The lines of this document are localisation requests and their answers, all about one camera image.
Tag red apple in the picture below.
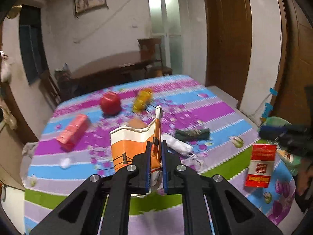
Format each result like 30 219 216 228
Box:
100 91 121 116

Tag gold round wall clock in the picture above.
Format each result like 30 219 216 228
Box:
6 4 22 19

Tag pink box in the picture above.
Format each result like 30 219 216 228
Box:
56 114 91 152

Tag brown wooden door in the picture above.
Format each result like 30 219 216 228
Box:
204 0 252 102

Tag frosted glass door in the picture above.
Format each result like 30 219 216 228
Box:
148 0 183 74

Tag green trash bin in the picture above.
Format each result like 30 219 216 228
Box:
262 116 301 177

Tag white wall cable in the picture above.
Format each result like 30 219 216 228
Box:
73 0 145 44

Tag blue tape pieces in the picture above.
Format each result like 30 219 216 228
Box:
260 88 277 121

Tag red cigarette box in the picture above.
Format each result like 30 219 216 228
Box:
245 144 276 188

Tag dark green cloth bundle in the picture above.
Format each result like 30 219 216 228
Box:
174 129 210 142

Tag torn orange paper cup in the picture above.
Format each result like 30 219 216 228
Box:
109 106 163 191

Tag yellow snack wrapper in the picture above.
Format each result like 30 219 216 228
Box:
133 88 153 113

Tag white string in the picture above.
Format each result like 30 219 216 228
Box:
182 151 206 172

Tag floral striped tablecloth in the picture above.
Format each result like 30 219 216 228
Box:
24 75 295 232

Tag dark window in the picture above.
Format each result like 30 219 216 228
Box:
19 5 48 85

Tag wooden chair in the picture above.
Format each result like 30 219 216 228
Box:
137 38 172 79

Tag dark wooden table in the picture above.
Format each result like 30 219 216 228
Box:
71 51 152 91

